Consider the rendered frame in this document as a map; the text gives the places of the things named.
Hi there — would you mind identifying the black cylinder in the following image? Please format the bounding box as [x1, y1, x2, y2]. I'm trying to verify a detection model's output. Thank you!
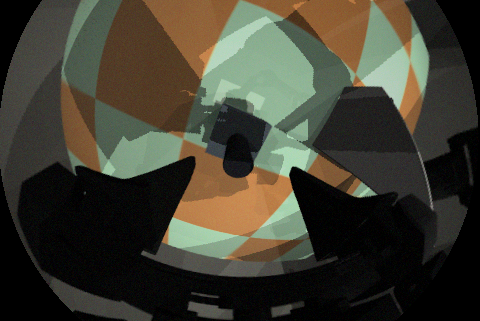
[223, 134, 255, 178]

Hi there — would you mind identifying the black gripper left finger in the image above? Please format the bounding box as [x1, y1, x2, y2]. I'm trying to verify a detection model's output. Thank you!
[75, 156, 196, 256]

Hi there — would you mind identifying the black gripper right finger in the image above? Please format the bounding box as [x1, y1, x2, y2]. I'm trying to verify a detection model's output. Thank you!
[289, 166, 399, 262]

